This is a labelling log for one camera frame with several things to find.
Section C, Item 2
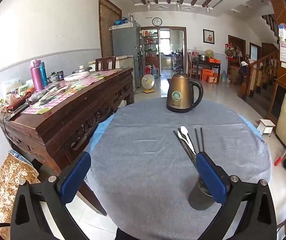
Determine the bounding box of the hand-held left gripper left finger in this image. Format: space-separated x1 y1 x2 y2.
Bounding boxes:
10 151 92 240

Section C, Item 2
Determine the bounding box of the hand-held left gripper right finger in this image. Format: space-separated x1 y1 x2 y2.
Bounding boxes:
195 152 277 240

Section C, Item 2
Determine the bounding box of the dark grey utensil holder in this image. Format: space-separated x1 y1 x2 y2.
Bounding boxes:
188 172 217 211

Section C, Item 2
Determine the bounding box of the white plastic spoon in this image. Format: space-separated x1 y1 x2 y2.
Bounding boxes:
177 131 196 157
180 126 197 155

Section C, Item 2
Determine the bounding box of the blue table cover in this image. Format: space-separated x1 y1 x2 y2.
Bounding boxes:
88 115 270 155

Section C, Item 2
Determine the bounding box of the carved wooden sideboard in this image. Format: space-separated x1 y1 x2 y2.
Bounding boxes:
0 67 136 217

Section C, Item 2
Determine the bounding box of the gold patterned cloth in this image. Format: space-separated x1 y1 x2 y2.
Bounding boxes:
0 152 39 224

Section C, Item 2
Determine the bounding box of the grey tablecloth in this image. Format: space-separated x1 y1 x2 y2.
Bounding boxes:
84 97 273 240

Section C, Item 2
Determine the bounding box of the small white stool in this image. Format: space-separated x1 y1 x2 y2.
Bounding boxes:
257 119 276 137

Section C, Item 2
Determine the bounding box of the pink checkered table mat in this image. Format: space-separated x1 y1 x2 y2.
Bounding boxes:
21 69 119 115

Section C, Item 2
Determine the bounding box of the brass electric kettle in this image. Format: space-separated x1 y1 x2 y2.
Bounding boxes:
167 72 204 113

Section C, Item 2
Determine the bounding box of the orange carton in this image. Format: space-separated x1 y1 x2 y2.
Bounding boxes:
200 69 215 82

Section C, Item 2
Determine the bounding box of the pink insulated bottle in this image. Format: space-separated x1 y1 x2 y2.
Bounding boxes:
30 59 45 92

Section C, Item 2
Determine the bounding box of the teal insulated bottle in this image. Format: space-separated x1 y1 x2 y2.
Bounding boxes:
39 62 49 87

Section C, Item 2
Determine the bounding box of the steel pot with lid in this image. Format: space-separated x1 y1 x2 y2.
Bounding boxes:
72 65 93 74

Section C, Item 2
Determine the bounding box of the dark wooden side table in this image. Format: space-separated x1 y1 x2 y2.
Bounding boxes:
192 57 221 80

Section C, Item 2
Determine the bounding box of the round electric heater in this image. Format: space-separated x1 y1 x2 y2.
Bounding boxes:
141 74 155 93

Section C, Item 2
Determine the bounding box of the dark wooden chair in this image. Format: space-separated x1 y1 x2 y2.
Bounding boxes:
95 56 116 72

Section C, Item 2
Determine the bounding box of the white chest freezer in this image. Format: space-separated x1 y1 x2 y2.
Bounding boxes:
86 55 134 72

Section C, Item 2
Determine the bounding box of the wooden stair railing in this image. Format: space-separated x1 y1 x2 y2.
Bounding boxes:
238 50 281 98

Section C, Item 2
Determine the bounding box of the grey refrigerator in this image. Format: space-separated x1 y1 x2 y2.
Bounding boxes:
111 21 143 88

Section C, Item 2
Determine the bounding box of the glass kitchen shelf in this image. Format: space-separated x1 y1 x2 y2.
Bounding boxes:
143 29 158 58

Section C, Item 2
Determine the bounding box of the wooden door with bamboo blind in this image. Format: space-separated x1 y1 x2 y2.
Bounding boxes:
98 0 122 58

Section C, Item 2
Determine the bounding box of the framed wall picture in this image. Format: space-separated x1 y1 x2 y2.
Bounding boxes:
203 29 215 43

